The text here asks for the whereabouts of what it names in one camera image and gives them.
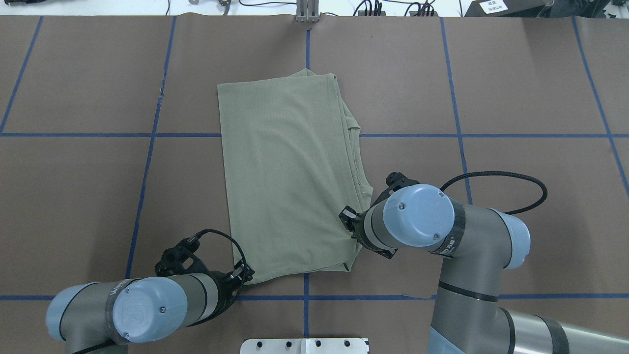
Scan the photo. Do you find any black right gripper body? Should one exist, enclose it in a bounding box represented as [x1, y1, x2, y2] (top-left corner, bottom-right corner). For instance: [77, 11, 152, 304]
[339, 206, 397, 259]

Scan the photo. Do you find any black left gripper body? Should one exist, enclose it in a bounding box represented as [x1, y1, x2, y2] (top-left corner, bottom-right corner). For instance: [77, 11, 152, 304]
[212, 262, 255, 315]

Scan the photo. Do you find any olive green long-sleeve shirt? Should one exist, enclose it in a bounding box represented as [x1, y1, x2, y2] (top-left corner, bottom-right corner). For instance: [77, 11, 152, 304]
[217, 69, 373, 284]

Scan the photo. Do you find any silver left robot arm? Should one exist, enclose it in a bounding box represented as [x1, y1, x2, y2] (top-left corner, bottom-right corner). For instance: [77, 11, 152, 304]
[45, 261, 254, 354]

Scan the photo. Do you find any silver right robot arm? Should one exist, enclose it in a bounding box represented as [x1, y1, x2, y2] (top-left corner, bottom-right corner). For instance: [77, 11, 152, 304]
[339, 183, 629, 354]

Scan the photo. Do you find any orange black connector box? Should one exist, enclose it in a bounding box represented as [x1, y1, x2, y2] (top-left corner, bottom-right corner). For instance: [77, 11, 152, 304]
[352, 0, 386, 17]

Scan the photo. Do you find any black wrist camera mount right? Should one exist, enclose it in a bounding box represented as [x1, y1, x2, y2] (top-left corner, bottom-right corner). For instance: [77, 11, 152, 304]
[371, 172, 420, 207]

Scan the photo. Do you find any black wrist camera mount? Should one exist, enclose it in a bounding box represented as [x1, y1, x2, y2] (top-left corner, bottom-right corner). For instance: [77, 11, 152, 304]
[371, 172, 420, 207]
[155, 236, 209, 276]

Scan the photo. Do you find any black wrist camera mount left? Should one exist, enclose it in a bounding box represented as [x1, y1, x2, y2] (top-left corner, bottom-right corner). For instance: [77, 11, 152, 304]
[155, 236, 209, 276]

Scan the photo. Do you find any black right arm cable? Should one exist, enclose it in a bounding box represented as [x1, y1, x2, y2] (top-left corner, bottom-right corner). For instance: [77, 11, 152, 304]
[439, 171, 548, 215]

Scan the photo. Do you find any aluminium frame post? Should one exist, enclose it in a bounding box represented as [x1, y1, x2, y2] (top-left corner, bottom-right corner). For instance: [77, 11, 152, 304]
[295, 0, 320, 23]

